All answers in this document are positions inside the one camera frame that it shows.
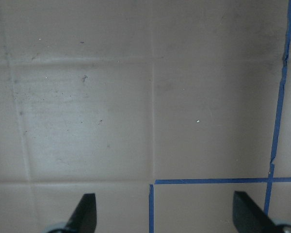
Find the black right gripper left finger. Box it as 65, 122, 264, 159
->
63, 193, 97, 233

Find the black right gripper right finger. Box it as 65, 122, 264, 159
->
232, 191, 291, 233

